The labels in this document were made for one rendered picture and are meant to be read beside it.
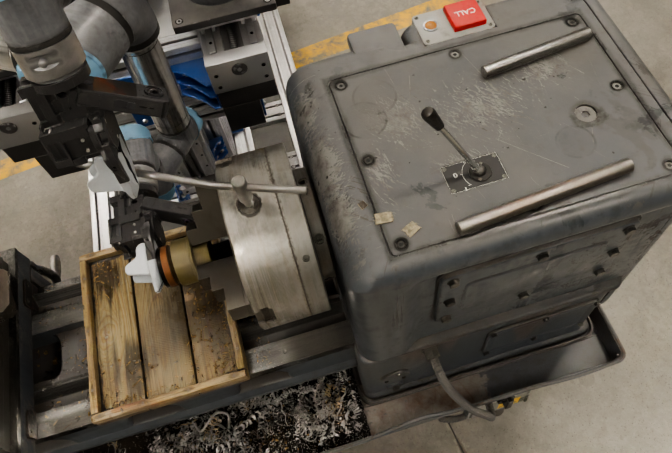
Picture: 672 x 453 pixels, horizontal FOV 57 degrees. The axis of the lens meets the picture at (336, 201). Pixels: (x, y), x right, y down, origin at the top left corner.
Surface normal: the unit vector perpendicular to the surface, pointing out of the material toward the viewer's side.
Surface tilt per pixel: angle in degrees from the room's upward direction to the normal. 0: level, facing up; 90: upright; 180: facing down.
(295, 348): 0
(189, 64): 0
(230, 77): 90
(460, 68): 0
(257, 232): 24
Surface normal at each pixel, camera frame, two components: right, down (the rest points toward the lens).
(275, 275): 0.16, 0.33
